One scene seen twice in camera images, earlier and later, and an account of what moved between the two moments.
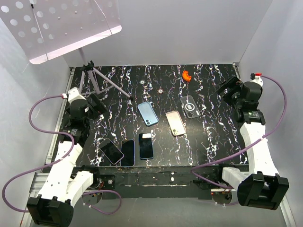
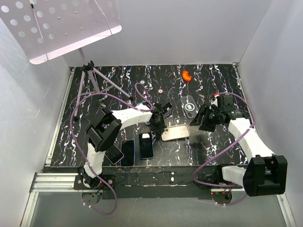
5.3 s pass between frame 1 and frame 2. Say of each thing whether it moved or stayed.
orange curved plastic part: stayed
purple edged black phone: stayed
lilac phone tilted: stayed
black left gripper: moved
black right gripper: moved
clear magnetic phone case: stayed
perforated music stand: stayed
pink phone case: moved
